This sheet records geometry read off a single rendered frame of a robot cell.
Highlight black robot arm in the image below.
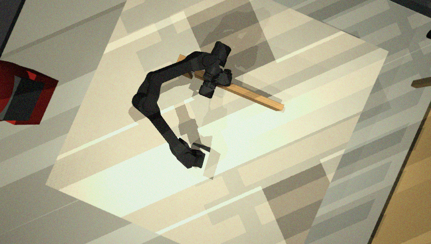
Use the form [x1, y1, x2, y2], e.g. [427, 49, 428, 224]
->
[132, 41, 232, 169]

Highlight brown wooden board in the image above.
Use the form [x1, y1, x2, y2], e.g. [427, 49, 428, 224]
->
[191, 70, 284, 111]

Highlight brown wooden post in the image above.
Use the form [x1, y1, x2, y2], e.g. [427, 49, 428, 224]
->
[177, 54, 193, 79]

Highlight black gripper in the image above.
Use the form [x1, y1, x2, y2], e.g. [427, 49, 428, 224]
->
[199, 60, 227, 99]

